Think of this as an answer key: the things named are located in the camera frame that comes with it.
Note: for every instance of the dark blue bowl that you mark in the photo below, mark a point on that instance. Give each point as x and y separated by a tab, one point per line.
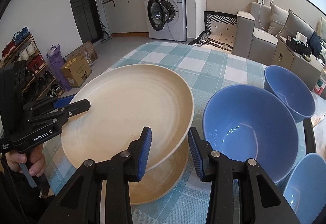
287	91

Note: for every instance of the patterned folding mat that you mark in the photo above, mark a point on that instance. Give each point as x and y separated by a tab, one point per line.
221	30

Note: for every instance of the black door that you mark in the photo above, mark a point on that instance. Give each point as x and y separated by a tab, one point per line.
81	2

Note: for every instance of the dark grey cushion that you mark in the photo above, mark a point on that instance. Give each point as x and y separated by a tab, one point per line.
295	25

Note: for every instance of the white washing machine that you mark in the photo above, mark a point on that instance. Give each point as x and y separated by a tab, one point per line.
175	22

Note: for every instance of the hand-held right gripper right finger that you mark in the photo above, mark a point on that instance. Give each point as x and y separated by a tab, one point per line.
196	155

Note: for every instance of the person's left hand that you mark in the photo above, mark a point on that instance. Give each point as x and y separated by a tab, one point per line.
38	162

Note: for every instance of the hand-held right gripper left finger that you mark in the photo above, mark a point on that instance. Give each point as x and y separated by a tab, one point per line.
145	155

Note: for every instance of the light blue bowl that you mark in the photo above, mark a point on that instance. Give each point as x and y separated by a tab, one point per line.
303	183

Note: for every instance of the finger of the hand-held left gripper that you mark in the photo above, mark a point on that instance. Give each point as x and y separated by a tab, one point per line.
63	101
79	106

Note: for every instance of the white marble side table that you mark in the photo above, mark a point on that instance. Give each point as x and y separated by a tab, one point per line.
319	128

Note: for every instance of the navy bag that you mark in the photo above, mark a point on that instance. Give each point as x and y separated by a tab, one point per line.
317	44

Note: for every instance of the purple bag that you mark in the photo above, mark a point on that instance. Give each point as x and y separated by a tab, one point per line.
57	66

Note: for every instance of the floor mop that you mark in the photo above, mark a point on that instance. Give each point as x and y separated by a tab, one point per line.
105	35

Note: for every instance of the black tray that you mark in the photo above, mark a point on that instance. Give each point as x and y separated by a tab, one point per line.
296	47

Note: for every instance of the assorted shoes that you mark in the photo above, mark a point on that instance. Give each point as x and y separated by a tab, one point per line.
25	50

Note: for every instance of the grey side cabinet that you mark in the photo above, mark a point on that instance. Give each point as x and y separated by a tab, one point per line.
293	63

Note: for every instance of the large blue bowl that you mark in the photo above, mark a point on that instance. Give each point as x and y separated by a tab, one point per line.
242	117

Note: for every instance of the light grey cushion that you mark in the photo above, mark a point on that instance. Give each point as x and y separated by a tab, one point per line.
277	19

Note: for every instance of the wooden shoe rack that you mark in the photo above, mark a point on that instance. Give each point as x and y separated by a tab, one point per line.
34	78

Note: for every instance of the grey sofa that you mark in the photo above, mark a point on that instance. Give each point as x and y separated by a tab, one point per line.
244	33

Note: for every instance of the plastic water bottle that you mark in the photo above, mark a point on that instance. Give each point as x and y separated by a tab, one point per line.
320	86

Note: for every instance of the kitchen base cabinet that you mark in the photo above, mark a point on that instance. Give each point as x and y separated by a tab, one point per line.
127	15

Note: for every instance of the cream plate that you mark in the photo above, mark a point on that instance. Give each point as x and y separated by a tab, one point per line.
152	184
127	104

